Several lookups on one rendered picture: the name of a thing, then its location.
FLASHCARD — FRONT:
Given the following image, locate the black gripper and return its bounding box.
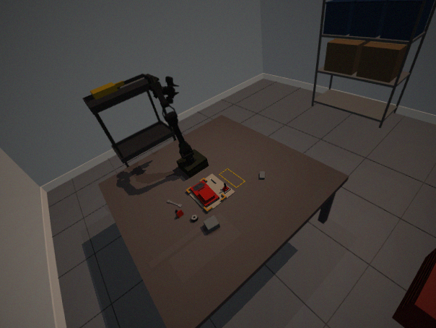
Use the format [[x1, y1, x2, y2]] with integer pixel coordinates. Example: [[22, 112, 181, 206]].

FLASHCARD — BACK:
[[161, 77, 179, 104]]

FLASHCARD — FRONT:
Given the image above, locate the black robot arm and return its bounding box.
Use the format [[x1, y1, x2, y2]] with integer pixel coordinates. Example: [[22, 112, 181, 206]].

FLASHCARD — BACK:
[[148, 77, 196, 165]]

